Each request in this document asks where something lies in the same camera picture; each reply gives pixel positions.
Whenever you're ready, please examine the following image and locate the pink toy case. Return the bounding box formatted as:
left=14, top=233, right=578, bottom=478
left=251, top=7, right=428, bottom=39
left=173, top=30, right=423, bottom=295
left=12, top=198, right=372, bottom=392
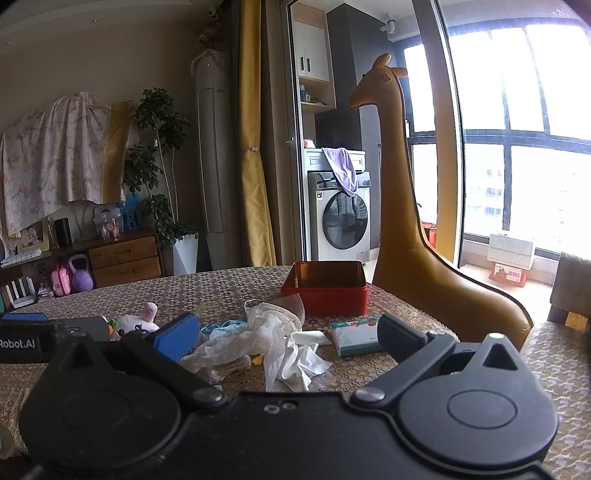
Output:
left=50, top=264, right=71, bottom=297

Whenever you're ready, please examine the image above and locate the wooden drawer cabinet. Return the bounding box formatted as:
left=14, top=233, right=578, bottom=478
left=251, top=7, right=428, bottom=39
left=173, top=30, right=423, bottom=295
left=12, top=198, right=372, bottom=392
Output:
left=1, top=229, right=163, bottom=311

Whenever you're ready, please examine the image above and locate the white bunny plush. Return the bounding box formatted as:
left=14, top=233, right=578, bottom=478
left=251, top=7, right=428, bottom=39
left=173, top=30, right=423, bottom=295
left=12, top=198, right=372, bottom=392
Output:
left=109, top=302, right=159, bottom=341

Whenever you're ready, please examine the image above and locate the standing air conditioner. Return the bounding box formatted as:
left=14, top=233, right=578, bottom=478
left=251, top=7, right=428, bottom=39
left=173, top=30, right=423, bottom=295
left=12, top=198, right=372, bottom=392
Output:
left=190, top=50, right=242, bottom=270

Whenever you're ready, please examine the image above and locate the floral cloth cover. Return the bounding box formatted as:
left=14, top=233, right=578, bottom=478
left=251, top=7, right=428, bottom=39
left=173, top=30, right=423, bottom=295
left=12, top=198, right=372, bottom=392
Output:
left=1, top=92, right=136, bottom=240

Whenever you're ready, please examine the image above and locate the white washing machine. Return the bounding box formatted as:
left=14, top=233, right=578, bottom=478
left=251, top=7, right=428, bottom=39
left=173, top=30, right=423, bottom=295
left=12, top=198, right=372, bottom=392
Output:
left=303, top=148, right=372, bottom=263

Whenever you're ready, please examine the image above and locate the potted green plant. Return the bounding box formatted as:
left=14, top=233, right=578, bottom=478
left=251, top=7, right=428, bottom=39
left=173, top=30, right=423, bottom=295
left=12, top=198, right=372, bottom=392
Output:
left=123, top=87, right=197, bottom=247

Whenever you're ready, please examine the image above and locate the black speaker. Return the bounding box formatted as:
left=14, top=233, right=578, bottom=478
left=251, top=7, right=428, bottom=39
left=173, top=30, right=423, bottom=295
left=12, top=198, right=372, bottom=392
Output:
left=53, top=217, right=73, bottom=249

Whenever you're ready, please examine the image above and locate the picture frame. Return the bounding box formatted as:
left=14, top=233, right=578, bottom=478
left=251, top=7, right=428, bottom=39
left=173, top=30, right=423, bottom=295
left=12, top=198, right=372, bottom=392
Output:
left=18, top=219, right=50, bottom=253

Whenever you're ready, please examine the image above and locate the purple kettlebell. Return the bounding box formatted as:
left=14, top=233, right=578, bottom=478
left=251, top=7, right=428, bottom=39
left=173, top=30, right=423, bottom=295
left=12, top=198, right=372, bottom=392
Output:
left=68, top=254, right=94, bottom=292

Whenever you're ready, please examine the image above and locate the purple cloth on washer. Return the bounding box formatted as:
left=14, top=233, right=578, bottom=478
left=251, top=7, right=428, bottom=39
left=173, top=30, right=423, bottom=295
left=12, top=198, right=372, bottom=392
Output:
left=322, top=147, right=358, bottom=197

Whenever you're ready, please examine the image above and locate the tissue pack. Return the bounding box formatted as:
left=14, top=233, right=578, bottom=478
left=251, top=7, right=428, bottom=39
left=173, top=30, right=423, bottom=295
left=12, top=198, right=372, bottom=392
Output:
left=329, top=318, right=383, bottom=357

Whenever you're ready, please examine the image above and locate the yellow curtain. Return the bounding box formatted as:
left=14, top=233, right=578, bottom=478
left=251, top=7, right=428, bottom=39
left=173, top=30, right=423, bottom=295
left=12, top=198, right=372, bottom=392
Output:
left=238, top=0, right=276, bottom=266

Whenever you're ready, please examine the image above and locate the white plant pot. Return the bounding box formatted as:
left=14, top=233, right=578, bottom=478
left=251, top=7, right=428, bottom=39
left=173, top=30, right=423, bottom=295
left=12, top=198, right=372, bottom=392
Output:
left=171, top=234, right=198, bottom=276

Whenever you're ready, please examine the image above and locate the red and white crate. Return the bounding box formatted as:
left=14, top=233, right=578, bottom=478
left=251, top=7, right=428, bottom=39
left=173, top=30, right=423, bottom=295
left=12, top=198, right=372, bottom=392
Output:
left=487, top=233, right=535, bottom=288

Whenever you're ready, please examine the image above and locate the red tin box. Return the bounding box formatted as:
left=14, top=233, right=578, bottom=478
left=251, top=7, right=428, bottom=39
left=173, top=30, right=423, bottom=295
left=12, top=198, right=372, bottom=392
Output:
left=280, top=261, right=369, bottom=317

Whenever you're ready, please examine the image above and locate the blue cartoon face mask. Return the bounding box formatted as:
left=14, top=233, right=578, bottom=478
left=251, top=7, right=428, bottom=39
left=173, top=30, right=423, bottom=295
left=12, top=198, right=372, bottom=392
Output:
left=200, top=320, right=249, bottom=340

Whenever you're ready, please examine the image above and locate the white cloth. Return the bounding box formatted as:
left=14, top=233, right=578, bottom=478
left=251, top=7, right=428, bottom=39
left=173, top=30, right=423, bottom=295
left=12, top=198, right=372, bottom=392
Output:
left=180, top=302, right=332, bottom=393

